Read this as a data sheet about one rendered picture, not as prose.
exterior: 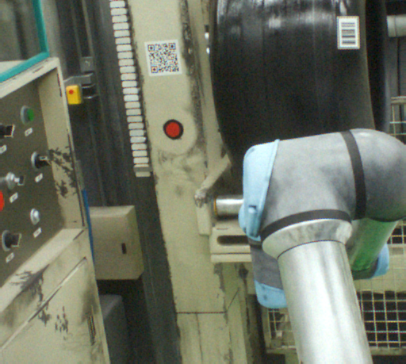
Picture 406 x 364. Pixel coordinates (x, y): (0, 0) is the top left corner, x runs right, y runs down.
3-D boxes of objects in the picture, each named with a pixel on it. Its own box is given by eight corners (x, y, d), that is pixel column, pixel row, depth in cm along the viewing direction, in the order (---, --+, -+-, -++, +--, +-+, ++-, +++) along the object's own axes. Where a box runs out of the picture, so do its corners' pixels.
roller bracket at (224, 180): (198, 237, 221) (192, 193, 218) (240, 178, 257) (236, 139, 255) (213, 236, 220) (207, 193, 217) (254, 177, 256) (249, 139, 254)
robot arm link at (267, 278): (328, 302, 167) (320, 236, 166) (260, 313, 167) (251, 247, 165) (319, 289, 175) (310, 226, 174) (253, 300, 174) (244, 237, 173)
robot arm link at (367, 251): (434, 102, 132) (372, 227, 177) (350, 115, 131) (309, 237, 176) (458, 186, 127) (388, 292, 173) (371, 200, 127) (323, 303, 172)
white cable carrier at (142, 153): (135, 177, 234) (103, -36, 221) (143, 170, 239) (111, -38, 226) (154, 176, 233) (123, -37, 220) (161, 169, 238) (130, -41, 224)
